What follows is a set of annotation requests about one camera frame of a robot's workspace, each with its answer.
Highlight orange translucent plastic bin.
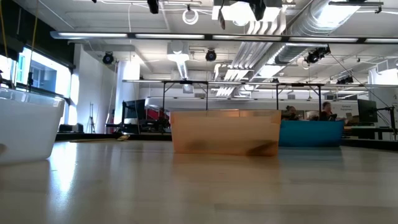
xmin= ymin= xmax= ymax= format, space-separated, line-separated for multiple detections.
xmin=169 ymin=109 xmax=282 ymax=157

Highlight long overhead light bar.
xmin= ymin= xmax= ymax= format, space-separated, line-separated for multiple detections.
xmin=49 ymin=30 xmax=398 ymax=44

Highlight black round spotlight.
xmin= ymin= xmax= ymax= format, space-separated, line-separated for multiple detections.
xmin=101 ymin=51 xmax=114 ymax=65
xmin=205 ymin=48 xmax=218 ymax=62

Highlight black computer monitor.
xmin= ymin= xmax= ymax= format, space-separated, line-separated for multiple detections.
xmin=122 ymin=98 xmax=147 ymax=125
xmin=356 ymin=98 xmax=379 ymax=124

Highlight red cabinet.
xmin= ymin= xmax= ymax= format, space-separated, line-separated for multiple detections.
xmin=145 ymin=105 xmax=171 ymax=122

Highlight black ceiling light fixture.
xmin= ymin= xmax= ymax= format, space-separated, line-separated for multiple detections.
xmin=336 ymin=75 xmax=354 ymax=85

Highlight black desk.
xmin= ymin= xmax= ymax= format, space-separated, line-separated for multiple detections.
xmin=104 ymin=122 xmax=171 ymax=135

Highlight thin metal tripod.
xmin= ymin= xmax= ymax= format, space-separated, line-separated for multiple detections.
xmin=86 ymin=101 xmax=96 ymax=134

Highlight bright window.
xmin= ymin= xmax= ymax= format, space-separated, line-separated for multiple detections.
xmin=0 ymin=46 xmax=73 ymax=125

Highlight teal plastic bin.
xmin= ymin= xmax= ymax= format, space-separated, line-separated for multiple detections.
xmin=278 ymin=120 xmax=345 ymax=148

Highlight black case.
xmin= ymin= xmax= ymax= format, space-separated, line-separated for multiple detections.
xmin=58 ymin=123 xmax=85 ymax=134

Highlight dark workbench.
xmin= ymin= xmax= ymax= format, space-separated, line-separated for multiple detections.
xmin=343 ymin=123 xmax=398 ymax=141

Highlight clear plastic bin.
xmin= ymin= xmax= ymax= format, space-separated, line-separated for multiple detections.
xmin=0 ymin=86 xmax=65 ymax=166

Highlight white coiled cable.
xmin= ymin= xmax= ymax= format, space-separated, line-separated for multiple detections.
xmin=182 ymin=8 xmax=200 ymax=26

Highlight silver ventilation duct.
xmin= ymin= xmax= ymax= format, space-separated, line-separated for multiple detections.
xmin=275 ymin=0 xmax=361 ymax=65

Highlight white air duct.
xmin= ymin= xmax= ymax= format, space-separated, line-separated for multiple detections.
xmin=166 ymin=41 xmax=191 ymax=80

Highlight yellow hanging cord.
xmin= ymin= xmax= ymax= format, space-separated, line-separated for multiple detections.
xmin=30 ymin=0 xmax=40 ymax=54
xmin=0 ymin=0 xmax=9 ymax=60

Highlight black aluminium table frame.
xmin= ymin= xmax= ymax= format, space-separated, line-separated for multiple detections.
xmin=55 ymin=133 xmax=398 ymax=152

